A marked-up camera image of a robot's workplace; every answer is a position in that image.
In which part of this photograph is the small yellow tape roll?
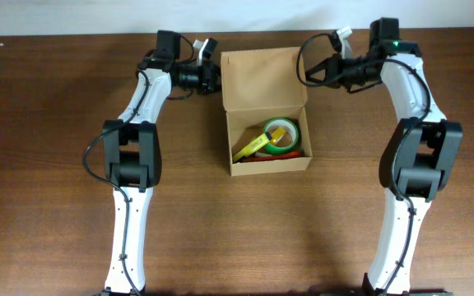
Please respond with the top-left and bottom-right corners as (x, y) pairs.
(270, 127), (286, 146)

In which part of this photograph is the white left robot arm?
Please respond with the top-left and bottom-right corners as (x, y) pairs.
(93, 30), (221, 295)

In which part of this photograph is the pink highlighter marker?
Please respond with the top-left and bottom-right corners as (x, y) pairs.
(242, 151), (301, 163)

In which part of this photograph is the cardboard box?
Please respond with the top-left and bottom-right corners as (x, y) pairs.
(221, 47), (313, 177)

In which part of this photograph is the yellow highlighter marker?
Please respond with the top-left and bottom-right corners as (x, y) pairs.
(232, 132), (272, 163)

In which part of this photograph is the blue whiteboard marker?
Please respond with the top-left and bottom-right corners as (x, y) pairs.
(253, 151), (273, 158)

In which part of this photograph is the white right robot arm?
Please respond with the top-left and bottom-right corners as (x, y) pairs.
(297, 17), (463, 295)

